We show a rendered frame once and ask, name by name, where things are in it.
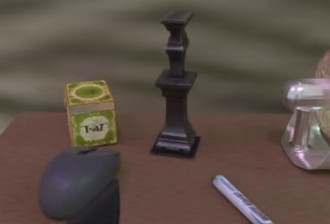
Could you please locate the green tea box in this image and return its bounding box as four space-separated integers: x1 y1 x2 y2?
63 79 118 148

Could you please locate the dark wooden candlestick pedestal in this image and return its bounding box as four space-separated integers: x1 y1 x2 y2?
149 10 202 158

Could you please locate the dark grey computer mouse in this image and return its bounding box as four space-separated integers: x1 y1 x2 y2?
38 146 122 224

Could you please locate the white marker pen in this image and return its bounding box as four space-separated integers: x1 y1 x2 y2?
211 174 274 224

